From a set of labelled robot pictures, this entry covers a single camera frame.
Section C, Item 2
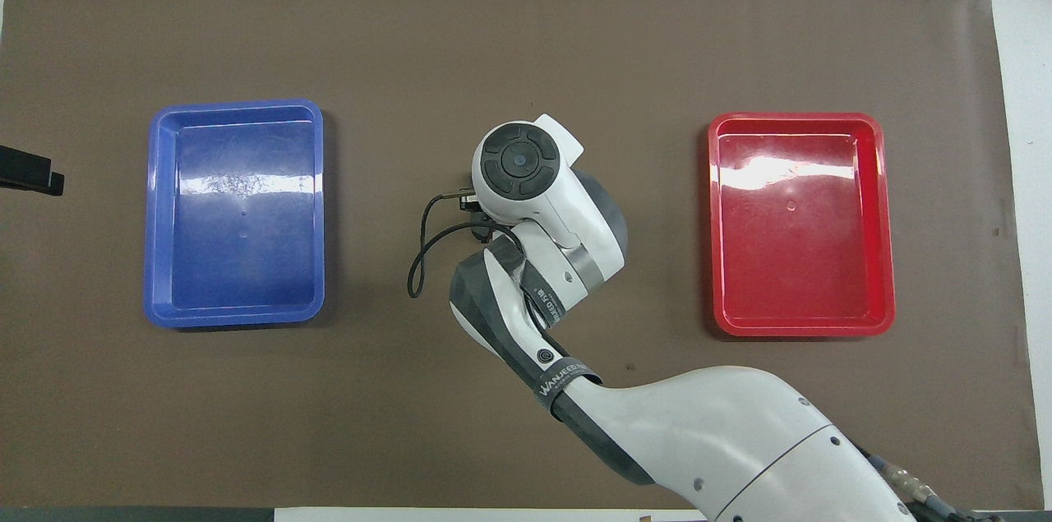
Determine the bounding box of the red plastic tray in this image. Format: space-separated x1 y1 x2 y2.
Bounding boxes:
708 112 897 338

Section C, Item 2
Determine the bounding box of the blue plastic tray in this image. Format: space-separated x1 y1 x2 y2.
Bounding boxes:
144 99 326 330

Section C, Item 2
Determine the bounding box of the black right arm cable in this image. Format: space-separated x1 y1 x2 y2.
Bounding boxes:
408 189 1008 522

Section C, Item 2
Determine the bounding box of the brown table mat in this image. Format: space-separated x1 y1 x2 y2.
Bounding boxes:
0 0 1045 510

